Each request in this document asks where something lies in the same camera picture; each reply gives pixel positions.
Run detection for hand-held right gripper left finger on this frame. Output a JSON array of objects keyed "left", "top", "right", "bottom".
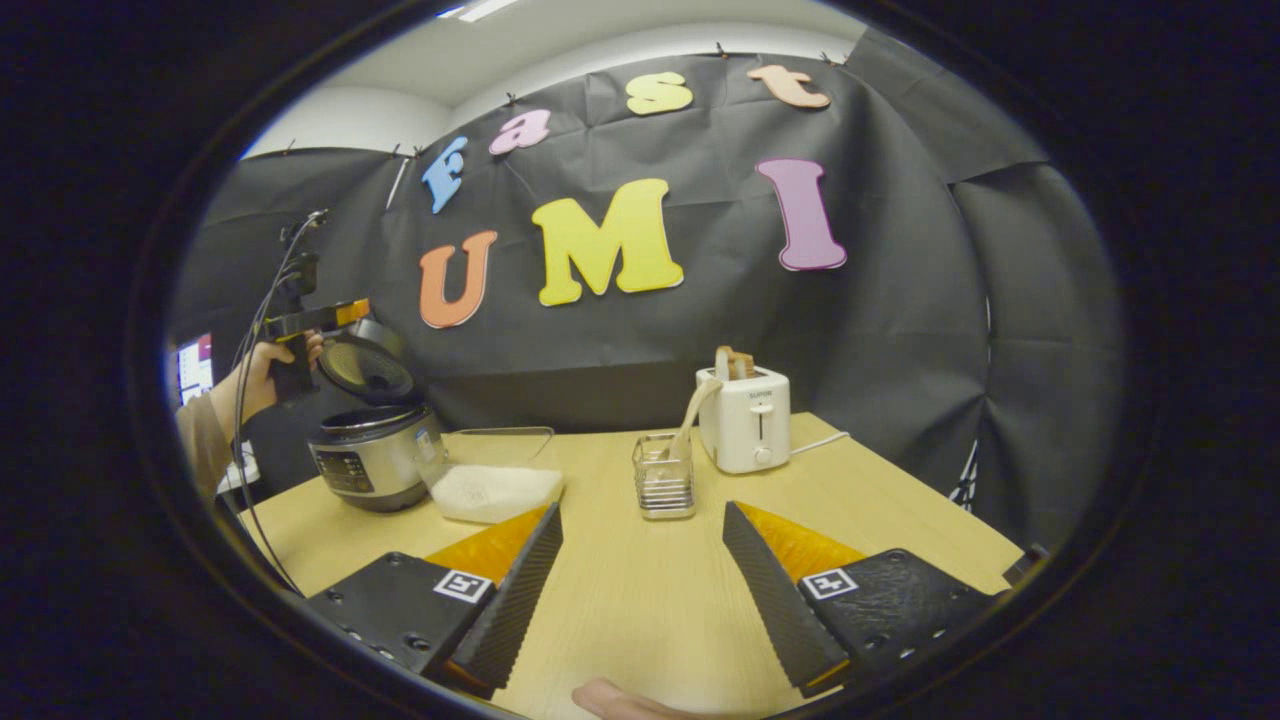
[{"left": 305, "top": 502, "right": 564, "bottom": 701}]

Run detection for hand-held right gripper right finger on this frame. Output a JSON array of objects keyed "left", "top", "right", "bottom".
[{"left": 722, "top": 500, "right": 1001, "bottom": 699}]

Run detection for white rice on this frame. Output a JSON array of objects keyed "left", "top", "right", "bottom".
[{"left": 430, "top": 463, "right": 566, "bottom": 525}]

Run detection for black and silver rice cooker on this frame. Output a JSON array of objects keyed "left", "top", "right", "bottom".
[{"left": 307, "top": 318, "right": 448, "bottom": 513}]

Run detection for clear wire chopstick holder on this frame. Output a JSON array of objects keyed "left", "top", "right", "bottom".
[{"left": 632, "top": 432, "right": 697, "bottom": 521}]

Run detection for wooden spoon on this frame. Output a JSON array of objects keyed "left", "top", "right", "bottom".
[{"left": 655, "top": 377, "right": 723, "bottom": 463}]

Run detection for computer monitor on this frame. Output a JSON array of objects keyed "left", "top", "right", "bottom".
[{"left": 177, "top": 333, "right": 215, "bottom": 406}]

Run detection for clear glass container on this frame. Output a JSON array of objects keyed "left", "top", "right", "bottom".
[{"left": 418, "top": 427, "right": 566, "bottom": 526}]

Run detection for white toaster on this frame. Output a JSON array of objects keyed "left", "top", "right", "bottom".
[{"left": 696, "top": 365, "right": 791, "bottom": 475}]

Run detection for black backdrop cloth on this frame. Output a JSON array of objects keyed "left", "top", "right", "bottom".
[{"left": 170, "top": 30, "right": 1126, "bottom": 551}]

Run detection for ceiling light panel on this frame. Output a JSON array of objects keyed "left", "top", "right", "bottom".
[{"left": 435, "top": 0, "right": 521, "bottom": 23}]

